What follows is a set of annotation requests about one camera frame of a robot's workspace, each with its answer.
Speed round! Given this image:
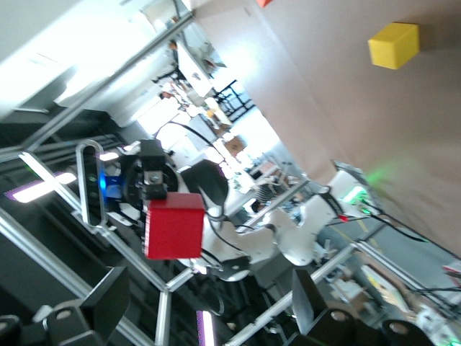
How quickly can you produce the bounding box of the brown cardboard box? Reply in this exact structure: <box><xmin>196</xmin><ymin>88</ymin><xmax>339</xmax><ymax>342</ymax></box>
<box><xmin>224</xmin><ymin>136</ymin><xmax>249</xmax><ymax>156</ymax></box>

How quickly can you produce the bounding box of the black base cable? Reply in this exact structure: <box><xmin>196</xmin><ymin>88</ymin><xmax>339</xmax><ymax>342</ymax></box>
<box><xmin>362</xmin><ymin>204</ymin><xmax>430</xmax><ymax>243</ymax></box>

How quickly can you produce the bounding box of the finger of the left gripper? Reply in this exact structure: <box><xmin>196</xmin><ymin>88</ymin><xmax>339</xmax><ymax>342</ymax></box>
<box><xmin>140</xmin><ymin>201</ymin><xmax>150</xmax><ymax>257</ymax></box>
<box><xmin>139</xmin><ymin>139</ymin><xmax>169</xmax><ymax>201</ymax></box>

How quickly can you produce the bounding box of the black frame table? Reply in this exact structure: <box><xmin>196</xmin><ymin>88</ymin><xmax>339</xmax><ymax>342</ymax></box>
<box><xmin>211</xmin><ymin>79</ymin><xmax>256</xmax><ymax>123</ymax></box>

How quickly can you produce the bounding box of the yellow wooden block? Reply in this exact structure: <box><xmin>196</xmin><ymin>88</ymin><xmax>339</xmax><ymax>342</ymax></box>
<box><xmin>367</xmin><ymin>22</ymin><xmax>421</xmax><ymax>71</ymax></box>

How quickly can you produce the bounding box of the brown paper table cover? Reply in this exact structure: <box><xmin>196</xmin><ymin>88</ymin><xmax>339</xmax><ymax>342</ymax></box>
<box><xmin>193</xmin><ymin>0</ymin><xmax>461</xmax><ymax>261</ymax></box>

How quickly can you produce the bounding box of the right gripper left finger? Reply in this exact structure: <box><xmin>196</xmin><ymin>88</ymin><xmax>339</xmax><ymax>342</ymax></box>
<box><xmin>0</xmin><ymin>265</ymin><xmax>131</xmax><ymax>346</ymax></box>

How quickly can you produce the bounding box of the red wooden block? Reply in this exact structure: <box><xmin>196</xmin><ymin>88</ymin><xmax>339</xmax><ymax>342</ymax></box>
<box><xmin>143</xmin><ymin>192</ymin><xmax>207</xmax><ymax>261</ymax></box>

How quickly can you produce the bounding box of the white desk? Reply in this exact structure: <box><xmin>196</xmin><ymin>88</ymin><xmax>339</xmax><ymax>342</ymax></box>
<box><xmin>177</xmin><ymin>42</ymin><xmax>214</xmax><ymax>99</ymax></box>

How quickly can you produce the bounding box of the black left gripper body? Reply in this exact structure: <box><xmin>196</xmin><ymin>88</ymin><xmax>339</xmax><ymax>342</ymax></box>
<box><xmin>118</xmin><ymin>154</ymin><xmax>180</xmax><ymax>221</ymax></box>

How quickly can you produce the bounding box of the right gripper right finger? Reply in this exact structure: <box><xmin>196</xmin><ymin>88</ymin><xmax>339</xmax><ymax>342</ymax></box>
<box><xmin>287</xmin><ymin>268</ymin><xmax>439</xmax><ymax>346</ymax></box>

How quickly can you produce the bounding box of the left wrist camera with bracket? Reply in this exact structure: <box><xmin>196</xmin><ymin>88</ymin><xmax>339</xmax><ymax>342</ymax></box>
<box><xmin>74</xmin><ymin>140</ymin><xmax>125</xmax><ymax>231</ymax></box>

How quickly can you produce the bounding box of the standing person in dark clothes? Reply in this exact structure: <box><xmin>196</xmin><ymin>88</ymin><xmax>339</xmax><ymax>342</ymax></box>
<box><xmin>152</xmin><ymin>40</ymin><xmax>182</xmax><ymax>84</ymax></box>

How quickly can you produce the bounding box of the left arm black wrist cable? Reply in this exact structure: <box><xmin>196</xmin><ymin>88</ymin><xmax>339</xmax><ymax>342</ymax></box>
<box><xmin>164</xmin><ymin>120</ymin><xmax>233</xmax><ymax>234</ymax></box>

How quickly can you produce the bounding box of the aluminium profile frame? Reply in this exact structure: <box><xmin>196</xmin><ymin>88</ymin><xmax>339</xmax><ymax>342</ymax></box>
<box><xmin>0</xmin><ymin>9</ymin><xmax>461</xmax><ymax>346</ymax></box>

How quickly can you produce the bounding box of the person in striped shirt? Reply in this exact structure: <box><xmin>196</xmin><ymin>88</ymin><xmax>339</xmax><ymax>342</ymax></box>
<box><xmin>249</xmin><ymin>181</ymin><xmax>275</xmax><ymax>214</ymax></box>

